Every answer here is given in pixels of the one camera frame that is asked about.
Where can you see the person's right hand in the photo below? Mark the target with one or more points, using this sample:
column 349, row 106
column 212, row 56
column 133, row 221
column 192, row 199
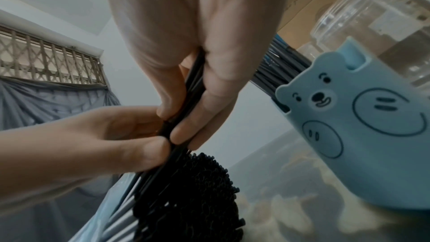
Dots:
column 188, row 17

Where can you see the metal lattice window grille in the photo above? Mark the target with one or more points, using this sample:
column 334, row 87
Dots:
column 47, row 57

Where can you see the grey curtain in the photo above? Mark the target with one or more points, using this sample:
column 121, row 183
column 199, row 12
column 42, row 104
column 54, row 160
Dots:
column 50, row 102

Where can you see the person's left forearm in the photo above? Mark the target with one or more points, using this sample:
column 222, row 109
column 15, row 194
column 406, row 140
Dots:
column 20, row 161

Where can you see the black and blue straws bunch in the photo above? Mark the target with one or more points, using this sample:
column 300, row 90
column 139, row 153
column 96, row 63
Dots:
column 278, row 68

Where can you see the clear glass jar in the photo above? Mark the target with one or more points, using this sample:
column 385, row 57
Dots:
column 376, row 23

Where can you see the clear plastic straw bag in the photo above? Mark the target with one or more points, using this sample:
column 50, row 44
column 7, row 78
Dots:
column 107, row 217

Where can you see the blue bear-shaped holder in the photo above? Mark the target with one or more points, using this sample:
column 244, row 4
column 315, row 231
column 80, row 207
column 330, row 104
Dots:
column 362, row 140

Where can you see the person's left hand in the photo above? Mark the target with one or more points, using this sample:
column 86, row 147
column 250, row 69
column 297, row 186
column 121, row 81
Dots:
column 100, row 145

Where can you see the bundle of black straws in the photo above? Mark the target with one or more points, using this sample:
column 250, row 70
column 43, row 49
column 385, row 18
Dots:
column 188, row 195

